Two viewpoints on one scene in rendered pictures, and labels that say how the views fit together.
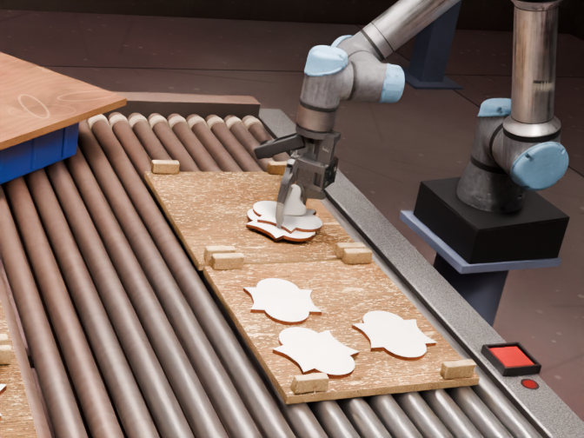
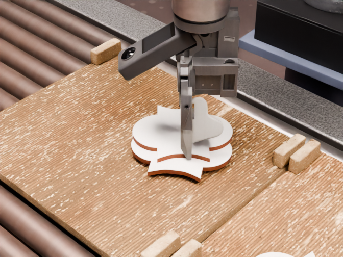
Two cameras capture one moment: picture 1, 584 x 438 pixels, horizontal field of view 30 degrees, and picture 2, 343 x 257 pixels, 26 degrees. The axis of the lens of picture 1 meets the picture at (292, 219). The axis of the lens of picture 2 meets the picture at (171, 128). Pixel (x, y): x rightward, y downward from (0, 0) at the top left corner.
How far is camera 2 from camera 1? 127 cm
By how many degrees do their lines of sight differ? 22
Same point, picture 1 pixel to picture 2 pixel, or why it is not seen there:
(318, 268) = (278, 201)
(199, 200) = (54, 154)
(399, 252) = (315, 113)
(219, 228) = (116, 195)
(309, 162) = (212, 65)
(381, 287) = not seen: outside the picture
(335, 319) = not seen: outside the picture
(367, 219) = (241, 78)
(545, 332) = not seen: hidden behind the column
